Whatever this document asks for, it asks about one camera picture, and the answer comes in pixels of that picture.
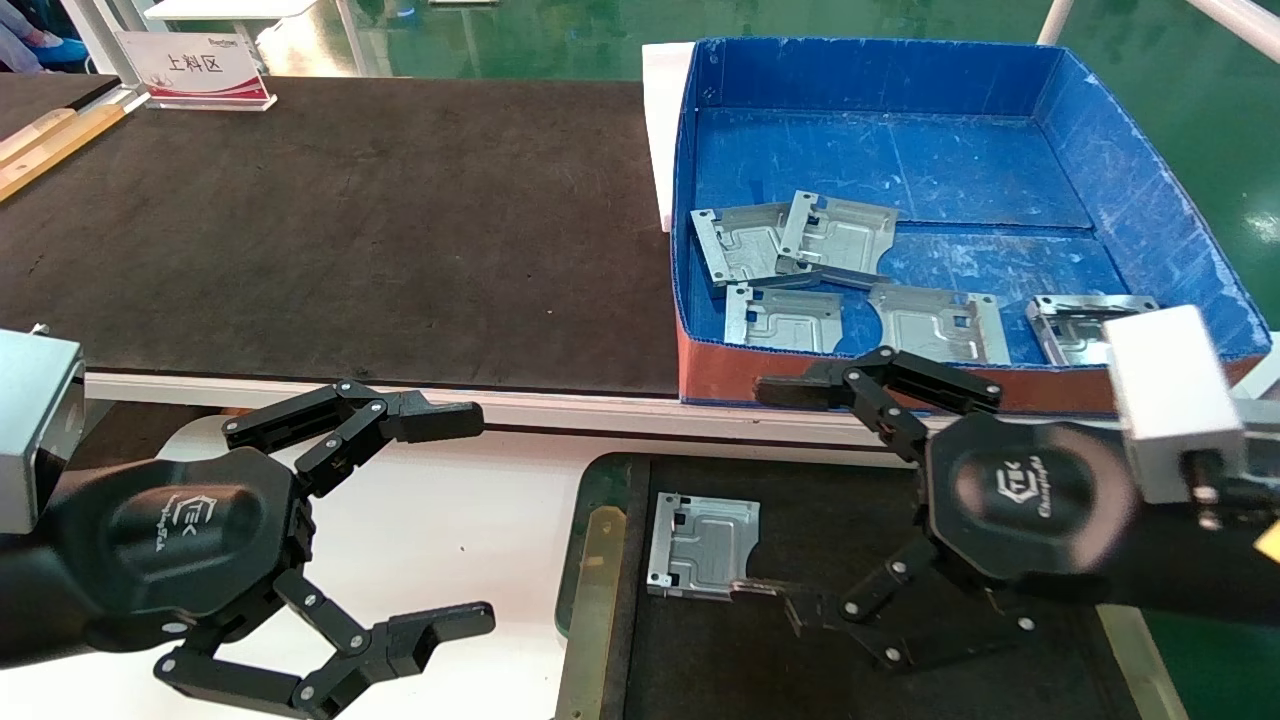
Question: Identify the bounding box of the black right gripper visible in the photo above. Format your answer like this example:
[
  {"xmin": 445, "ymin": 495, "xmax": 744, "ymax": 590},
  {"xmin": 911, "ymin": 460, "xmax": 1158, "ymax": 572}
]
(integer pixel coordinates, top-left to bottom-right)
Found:
[{"xmin": 730, "ymin": 347, "xmax": 1142, "ymax": 674}]

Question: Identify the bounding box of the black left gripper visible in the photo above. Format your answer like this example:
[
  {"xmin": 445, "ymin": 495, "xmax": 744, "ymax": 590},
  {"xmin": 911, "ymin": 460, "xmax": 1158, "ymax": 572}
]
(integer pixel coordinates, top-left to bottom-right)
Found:
[{"xmin": 50, "ymin": 380, "xmax": 497, "ymax": 720}]

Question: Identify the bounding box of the stamped metal bracket part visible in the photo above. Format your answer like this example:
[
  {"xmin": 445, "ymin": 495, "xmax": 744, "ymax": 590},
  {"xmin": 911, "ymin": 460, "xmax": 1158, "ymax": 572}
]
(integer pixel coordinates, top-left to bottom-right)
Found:
[
  {"xmin": 690, "ymin": 203, "xmax": 801, "ymax": 299},
  {"xmin": 868, "ymin": 283, "xmax": 1011, "ymax": 365},
  {"xmin": 646, "ymin": 491, "xmax": 762, "ymax": 602},
  {"xmin": 1026, "ymin": 294, "xmax": 1161, "ymax": 367},
  {"xmin": 724, "ymin": 283, "xmax": 844, "ymax": 354},
  {"xmin": 775, "ymin": 190, "xmax": 899, "ymax": 291}
]

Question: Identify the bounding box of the black tray container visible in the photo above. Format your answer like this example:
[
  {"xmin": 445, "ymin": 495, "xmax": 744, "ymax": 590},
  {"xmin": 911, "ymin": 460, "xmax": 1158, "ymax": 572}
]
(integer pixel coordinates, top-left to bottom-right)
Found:
[{"xmin": 553, "ymin": 452, "xmax": 1191, "ymax": 720}]

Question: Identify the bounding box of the black table mat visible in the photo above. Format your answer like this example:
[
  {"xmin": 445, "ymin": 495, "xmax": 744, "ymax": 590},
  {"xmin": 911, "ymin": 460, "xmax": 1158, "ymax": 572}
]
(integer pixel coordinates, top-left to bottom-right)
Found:
[{"xmin": 0, "ymin": 75, "xmax": 686, "ymax": 397}]

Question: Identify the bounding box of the blue corrugated plastic box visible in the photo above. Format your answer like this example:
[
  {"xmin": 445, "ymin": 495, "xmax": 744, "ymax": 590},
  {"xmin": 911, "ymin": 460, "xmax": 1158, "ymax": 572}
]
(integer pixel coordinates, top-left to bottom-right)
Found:
[{"xmin": 668, "ymin": 38, "xmax": 1273, "ymax": 419}]

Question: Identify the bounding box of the white red sign card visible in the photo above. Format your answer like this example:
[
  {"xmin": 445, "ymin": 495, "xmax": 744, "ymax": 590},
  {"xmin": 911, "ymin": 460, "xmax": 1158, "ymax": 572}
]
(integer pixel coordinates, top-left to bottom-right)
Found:
[{"xmin": 115, "ymin": 30, "xmax": 278, "ymax": 112}]

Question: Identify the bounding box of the wooden strip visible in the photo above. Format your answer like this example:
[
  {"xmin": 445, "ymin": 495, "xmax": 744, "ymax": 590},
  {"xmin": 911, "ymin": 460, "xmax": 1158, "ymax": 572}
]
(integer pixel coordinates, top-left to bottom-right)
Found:
[{"xmin": 0, "ymin": 103, "xmax": 128, "ymax": 201}]

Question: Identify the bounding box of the pale beige strip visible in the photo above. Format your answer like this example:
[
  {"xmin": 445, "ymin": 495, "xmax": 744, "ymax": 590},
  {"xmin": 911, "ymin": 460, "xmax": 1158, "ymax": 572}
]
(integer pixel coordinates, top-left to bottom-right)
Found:
[{"xmin": 0, "ymin": 107, "xmax": 79, "ymax": 164}]

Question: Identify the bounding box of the white aluminium table frame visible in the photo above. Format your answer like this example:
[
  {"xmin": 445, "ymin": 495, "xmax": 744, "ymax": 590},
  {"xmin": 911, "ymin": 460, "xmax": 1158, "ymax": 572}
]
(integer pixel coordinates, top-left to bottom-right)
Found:
[{"xmin": 85, "ymin": 372, "xmax": 1131, "ymax": 466}]

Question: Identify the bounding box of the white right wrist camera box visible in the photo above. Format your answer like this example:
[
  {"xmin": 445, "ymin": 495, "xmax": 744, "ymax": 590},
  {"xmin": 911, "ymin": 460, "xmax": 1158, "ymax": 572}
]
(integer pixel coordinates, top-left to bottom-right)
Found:
[{"xmin": 1102, "ymin": 304, "xmax": 1280, "ymax": 532}]

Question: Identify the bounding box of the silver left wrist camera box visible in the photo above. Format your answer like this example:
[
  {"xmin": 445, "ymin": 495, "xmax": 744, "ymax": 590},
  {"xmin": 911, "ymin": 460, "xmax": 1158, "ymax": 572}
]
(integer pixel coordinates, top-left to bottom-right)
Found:
[{"xmin": 0, "ymin": 328, "xmax": 87, "ymax": 535}]

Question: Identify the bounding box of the white frame tube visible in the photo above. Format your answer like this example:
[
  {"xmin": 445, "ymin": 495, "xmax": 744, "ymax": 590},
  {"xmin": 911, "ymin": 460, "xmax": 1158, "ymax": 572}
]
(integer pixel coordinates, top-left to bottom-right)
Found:
[
  {"xmin": 1037, "ymin": 0, "xmax": 1077, "ymax": 47},
  {"xmin": 1185, "ymin": 0, "xmax": 1280, "ymax": 63}
]

